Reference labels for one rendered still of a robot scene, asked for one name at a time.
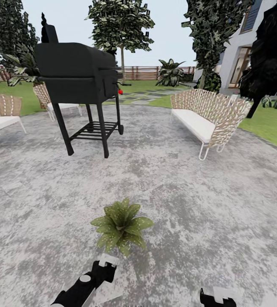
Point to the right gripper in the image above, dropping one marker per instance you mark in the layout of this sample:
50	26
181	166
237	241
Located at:
209	301

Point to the charcoal grill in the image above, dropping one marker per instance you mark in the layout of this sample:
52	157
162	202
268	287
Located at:
78	74

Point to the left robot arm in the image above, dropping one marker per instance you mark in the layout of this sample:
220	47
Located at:
82	292

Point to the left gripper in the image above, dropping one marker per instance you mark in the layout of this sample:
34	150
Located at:
106	272

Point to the fixed window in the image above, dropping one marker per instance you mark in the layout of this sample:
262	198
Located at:
218	66

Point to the pot plant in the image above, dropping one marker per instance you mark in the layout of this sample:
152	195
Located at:
119	227

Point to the door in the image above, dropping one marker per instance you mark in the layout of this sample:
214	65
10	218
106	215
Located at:
242	64

